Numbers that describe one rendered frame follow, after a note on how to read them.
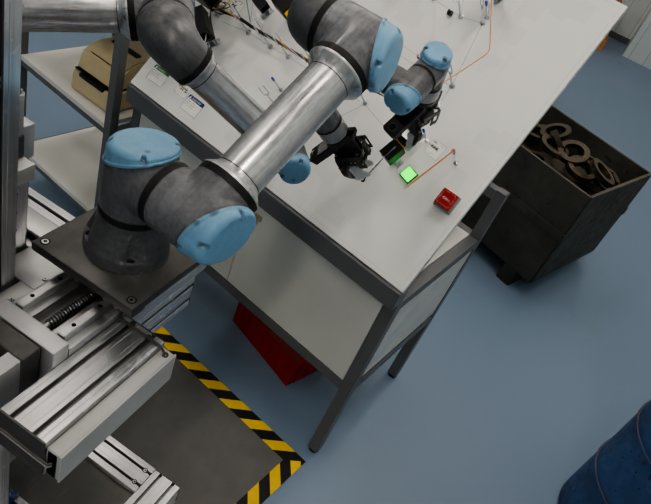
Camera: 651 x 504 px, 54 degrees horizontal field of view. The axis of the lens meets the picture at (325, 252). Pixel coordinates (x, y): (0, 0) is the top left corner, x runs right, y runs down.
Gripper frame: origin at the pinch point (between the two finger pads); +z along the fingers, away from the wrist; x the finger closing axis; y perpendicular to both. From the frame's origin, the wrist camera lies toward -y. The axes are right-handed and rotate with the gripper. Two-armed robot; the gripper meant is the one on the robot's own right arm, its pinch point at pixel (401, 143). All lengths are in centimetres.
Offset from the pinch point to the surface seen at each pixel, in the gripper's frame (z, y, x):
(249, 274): 57, -44, 11
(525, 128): -5.7, 29.8, -17.1
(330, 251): 22.3, -28.4, -8.7
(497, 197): 34, 35, -19
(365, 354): 46, -31, -36
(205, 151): 27, -40, 44
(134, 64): 38, -38, 97
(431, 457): 109, -15, -73
